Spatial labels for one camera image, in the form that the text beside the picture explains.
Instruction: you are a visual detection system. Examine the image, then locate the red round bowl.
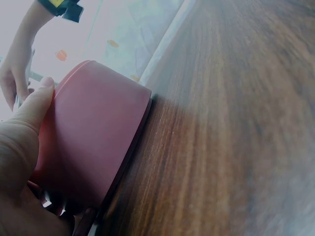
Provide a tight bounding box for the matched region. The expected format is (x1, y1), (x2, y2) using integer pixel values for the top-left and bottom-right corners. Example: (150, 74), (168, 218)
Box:
(28, 59), (153, 231)

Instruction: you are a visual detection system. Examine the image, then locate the black wrist band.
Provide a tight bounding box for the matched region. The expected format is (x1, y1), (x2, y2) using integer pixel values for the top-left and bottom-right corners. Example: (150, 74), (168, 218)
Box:
(36, 0), (85, 24)

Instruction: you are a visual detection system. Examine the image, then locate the person's left hand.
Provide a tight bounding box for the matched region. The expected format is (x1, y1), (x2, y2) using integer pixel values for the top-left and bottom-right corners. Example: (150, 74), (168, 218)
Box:
(0, 76), (76, 236)

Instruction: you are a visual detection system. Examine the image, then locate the clear plastic packet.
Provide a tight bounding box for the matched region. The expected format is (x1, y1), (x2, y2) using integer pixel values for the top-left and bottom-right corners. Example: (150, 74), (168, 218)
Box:
(14, 48), (43, 110)

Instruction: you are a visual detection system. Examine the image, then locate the person's right hand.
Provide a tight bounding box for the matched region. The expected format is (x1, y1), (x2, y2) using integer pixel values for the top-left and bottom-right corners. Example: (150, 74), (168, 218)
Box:
(0, 0), (56, 113)

